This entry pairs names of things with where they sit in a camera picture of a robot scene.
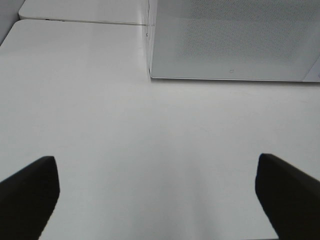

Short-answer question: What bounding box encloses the white microwave door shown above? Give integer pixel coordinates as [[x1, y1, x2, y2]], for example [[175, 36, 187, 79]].
[[149, 0, 320, 82]]

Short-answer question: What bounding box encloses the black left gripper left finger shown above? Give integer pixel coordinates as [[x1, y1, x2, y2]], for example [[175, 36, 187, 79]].
[[0, 156, 60, 240]]

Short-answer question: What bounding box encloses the white microwave oven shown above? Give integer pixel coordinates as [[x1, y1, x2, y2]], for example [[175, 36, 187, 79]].
[[146, 0, 320, 83]]

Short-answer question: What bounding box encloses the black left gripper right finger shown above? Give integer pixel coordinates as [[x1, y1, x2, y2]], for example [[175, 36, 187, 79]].
[[255, 153, 320, 240]]

